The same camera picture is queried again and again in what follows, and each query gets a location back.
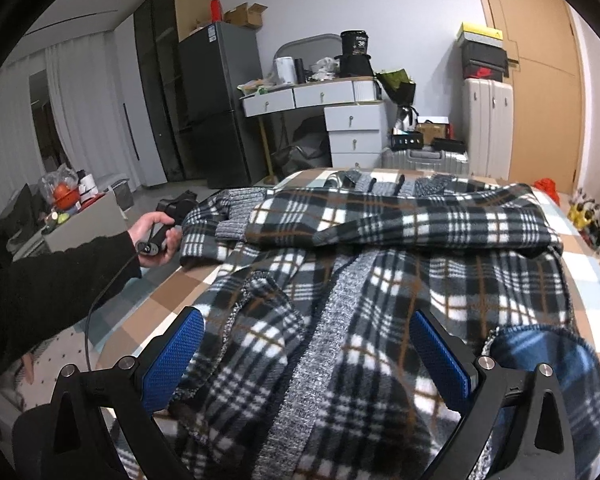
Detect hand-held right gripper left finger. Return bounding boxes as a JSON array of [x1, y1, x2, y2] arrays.
[[50, 306, 206, 480]]

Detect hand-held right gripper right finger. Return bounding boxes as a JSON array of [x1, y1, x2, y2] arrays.
[[411, 310, 576, 480]]

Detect plaid fleece jacket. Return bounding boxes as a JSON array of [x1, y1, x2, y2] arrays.
[[172, 169, 600, 480]]

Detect person's left forearm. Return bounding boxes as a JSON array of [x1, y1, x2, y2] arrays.
[[0, 230, 143, 391]]

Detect person's left hand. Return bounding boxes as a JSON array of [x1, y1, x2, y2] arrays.
[[127, 211, 182, 267]]

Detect white mesh basket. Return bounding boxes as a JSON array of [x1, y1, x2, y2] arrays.
[[107, 180, 135, 212]]

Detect grey low table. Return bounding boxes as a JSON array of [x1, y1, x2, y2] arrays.
[[10, 191, 128, 261]]

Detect grey refrigerator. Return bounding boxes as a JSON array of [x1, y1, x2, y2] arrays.
[[177, 21, 269, 188]]

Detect plastic bag with orange fruit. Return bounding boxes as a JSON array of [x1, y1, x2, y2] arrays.
[[39, 165, 81, 211]]

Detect black bag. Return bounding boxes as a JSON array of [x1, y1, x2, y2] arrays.
[[270, 117, 331, 179]]

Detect dark tall cabinet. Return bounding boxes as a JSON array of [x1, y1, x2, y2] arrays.
[[134, 0, 212, 184]]

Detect white curtain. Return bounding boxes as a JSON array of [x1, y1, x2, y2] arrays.
[[0, 30, 146, 211]]

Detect bed with checked sheet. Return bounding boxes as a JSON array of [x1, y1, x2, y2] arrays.
[[95, 165, 600, 480]]

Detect white dressing table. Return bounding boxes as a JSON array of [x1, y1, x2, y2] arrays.
[[240, 76, 382, 184]]

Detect white paper roll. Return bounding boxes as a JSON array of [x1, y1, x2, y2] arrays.
[[275, 56, 297, 86]]

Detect white drawer cabinet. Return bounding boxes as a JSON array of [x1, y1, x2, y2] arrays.
[[324, 101, 390, 170]]

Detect red cloth item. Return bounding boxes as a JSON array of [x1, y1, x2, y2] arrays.
[[532, 177, 561, 204]]

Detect silver suitcase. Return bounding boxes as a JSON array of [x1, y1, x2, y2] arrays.
[[381, 147, 470, 176]]

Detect yellow toy figures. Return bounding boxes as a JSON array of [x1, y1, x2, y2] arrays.
[[567, 189, 600, 267]]

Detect grey arched mirror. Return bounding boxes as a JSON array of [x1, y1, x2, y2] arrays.
[[272, 33, 343, 86]]

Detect open cardboard box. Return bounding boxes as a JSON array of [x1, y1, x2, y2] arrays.
[[223, 2, 268, 29]]

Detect black round hat box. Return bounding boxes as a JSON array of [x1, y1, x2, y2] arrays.
[[335, 52, 376, 80]]

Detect brown paper bag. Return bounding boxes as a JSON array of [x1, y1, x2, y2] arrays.
[[415, 120, 453, 147]]

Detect white suitcase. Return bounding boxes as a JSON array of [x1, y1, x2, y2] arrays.
[[461, 77, 515, 181]]

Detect black round tub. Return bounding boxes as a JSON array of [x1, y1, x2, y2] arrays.
[[340, 30, 372, 57]]

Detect black wrapped flower bouquet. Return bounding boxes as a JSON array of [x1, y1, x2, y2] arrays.
[[375, 69, 416, 107]]

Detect wooden door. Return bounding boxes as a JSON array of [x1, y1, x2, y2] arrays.
[[467, 0, 586, 196]]

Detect black shoe box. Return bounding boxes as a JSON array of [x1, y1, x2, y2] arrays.
[[460, 45, 510, 82]]

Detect yellow shoe box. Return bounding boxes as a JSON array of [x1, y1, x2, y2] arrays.
[[457, 22, 504, 49]]

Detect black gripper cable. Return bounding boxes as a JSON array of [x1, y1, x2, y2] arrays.
[[84, 254, 142, 376]]

